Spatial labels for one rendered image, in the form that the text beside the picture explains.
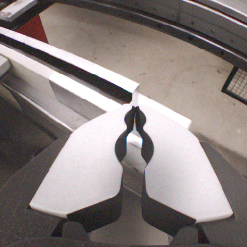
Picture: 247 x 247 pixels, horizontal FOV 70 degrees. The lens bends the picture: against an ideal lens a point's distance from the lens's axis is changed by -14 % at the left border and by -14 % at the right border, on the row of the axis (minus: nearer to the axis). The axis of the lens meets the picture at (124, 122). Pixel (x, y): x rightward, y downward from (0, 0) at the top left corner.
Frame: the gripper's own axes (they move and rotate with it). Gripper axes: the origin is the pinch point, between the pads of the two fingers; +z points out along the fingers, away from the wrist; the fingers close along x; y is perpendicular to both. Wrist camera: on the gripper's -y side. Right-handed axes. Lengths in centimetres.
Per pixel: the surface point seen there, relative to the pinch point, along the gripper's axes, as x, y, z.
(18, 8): -14.6, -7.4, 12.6
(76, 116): -4.6, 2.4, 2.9
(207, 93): 53, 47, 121
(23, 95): -10.3, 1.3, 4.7
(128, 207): -0.2, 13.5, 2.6
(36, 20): -65, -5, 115
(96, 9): -8.5, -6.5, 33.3
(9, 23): -45, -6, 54
